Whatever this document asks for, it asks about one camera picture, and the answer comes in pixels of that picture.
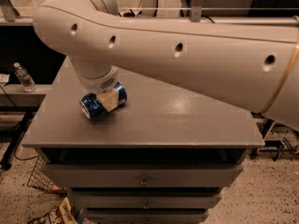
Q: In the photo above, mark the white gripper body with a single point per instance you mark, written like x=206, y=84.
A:
x=102, y=84

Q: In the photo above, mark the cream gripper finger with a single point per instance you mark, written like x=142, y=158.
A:
x=109, y=99

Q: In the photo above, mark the blue pepsi can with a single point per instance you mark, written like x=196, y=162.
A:
x=93, y=109

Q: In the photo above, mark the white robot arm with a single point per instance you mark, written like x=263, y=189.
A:
x=252, y=66

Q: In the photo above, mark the small water bottle on ledge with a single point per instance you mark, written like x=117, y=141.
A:
x=24, y=77

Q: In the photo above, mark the grey drawer cabinet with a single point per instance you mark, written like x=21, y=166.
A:
x=159, y=124

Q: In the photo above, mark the top grey drawer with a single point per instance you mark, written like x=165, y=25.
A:
x=143, y=175

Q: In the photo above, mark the grey drawer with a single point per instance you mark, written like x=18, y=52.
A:
x=146, y=199
x=143, y=175
x=146, y=216

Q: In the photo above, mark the middle grey drawer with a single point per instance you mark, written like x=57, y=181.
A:
x=146, y=199

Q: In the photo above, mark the bottom grey drawer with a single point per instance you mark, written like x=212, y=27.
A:
x=146, y=216

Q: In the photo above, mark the snack bag on floor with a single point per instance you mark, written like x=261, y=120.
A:
x=59, y=215

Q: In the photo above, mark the wire mesh basket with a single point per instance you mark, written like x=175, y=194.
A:
x=38, y=180

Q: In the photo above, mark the metal railing frame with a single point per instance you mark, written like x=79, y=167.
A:
x=196, y=10

